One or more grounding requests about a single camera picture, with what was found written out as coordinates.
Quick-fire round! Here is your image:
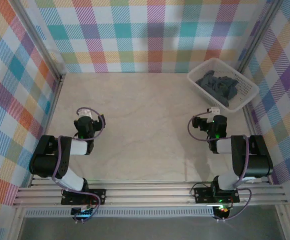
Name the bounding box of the grey-blue t-shirt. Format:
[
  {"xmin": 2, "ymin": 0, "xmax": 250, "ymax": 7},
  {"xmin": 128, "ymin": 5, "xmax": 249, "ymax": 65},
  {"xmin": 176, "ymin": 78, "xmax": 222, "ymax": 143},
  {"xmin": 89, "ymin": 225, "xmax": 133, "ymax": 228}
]
[
  {"xmin": 194, "ymin": 69, "xmax": 220, "ymax": 97},
  {"xmin": 214, "ymin": 76, "xmax": 239, "ymax": 108}
]

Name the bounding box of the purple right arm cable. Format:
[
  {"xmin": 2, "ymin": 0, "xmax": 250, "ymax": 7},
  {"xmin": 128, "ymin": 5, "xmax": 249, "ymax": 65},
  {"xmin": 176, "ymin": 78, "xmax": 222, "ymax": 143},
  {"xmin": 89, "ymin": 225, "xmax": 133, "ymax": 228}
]
[{"xmin": 187, "ymin": 109, "xmax": 253, "ymax": 222}]

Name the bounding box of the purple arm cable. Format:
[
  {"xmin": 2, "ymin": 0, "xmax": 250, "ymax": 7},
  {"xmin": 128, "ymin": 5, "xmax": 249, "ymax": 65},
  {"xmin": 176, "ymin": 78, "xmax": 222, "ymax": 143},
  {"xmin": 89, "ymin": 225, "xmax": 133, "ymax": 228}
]
[
  {"xmin": 187, "ymin": 109, "xmax": 253, "ymax": 222},
  {"xmin": 51, "ymin": 107, "xmax": 108, "ymax": 224}
]

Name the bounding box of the aluminium frame post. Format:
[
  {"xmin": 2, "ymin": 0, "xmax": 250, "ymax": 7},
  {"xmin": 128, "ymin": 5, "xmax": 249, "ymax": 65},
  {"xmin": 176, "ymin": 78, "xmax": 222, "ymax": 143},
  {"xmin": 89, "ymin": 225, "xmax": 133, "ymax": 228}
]
[
  {"xmin": 235, "ymin": 0, "xmax": 285, "ymax": 74},
  {"xmin": 9, "ymin": 0, "xmax": 68, "ymax": 79}
]

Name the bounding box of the narrow aluminium frame rail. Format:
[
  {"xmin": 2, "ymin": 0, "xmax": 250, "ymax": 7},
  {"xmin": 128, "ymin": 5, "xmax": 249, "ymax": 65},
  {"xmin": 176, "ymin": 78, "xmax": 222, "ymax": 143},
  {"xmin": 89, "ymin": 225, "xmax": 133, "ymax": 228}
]
[{"xmin": 30, "ymin": 177, "xmax": 273, "ymax": 187}]

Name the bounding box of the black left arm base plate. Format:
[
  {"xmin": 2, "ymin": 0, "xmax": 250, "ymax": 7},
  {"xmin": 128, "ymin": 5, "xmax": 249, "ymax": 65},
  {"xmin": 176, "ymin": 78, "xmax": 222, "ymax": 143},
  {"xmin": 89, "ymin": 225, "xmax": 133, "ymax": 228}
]
[{"xmin": 60, "ymin": 188, "xmax": 107, "ymax": 206}]

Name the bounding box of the white plastic mesh basket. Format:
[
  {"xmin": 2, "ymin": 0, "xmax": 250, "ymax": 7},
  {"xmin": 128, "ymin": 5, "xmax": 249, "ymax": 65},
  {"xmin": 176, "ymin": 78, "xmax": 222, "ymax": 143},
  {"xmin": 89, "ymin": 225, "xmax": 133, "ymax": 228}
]
[{"xmin": 186, "ymin": 57, "xmax": 260, "ymax": 113}]

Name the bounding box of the wide aluminium frame rail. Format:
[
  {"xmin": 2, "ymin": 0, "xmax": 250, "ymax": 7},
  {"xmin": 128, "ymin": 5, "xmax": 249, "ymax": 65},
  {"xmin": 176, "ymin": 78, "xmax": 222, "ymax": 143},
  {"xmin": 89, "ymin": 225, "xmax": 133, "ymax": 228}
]
[{"xmin": 12, "ymin": 186, "xmax": 290, "ymax": 208}]

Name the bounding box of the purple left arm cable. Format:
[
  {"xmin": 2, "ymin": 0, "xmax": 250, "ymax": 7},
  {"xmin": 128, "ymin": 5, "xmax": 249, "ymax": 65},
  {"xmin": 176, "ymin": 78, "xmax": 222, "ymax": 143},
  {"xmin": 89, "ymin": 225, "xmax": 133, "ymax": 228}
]
[{"xmin": 51, "ymin": 107, "xmax": 108, "ymax": 224}]

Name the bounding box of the grey slotted cable duct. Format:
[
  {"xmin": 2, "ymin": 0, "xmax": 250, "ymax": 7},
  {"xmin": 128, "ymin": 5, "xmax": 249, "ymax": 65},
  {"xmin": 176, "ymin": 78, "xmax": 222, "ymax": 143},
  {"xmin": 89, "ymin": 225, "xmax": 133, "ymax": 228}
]
[{"xmin": 24, "ymin": 206, "xmax": 217, "ymax": 218}]

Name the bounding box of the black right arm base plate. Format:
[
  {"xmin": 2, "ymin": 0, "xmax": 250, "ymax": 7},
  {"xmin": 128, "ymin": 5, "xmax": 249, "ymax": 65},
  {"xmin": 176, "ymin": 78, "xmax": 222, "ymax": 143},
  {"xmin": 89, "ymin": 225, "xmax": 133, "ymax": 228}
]
[{"xmin": 193, "ymin": 186, "xmax": 241, "ymax": 204}]

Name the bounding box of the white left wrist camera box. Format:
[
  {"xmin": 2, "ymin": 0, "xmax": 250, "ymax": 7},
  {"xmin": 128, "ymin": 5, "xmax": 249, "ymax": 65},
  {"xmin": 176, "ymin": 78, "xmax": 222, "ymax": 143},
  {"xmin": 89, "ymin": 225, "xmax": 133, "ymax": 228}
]
[{"xmin": 77, "ymin": 107, "xmax": 94, "ymax": 120}]

